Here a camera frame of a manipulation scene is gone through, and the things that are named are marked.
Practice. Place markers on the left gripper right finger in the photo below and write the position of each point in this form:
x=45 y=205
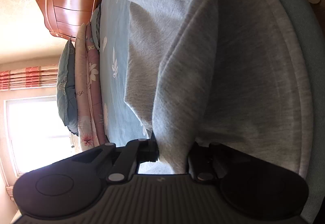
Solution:
x=202 y=164

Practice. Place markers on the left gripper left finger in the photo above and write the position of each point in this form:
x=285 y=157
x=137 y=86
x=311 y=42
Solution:
x=126 y=160

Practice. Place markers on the grey sweatpants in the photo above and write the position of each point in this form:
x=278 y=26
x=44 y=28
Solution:
x=228 y=71

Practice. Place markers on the blue floral bed sheet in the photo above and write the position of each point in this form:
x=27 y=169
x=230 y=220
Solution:
x=122 y=125

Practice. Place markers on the pink floral folded quilt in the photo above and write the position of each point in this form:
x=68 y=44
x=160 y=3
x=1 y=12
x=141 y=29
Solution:
x=88 y=90

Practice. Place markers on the right striped curtain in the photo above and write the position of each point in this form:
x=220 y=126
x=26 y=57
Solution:
x=29 y=78

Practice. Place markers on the window with white frame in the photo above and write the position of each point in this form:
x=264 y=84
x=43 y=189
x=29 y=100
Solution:
x=36 y=133

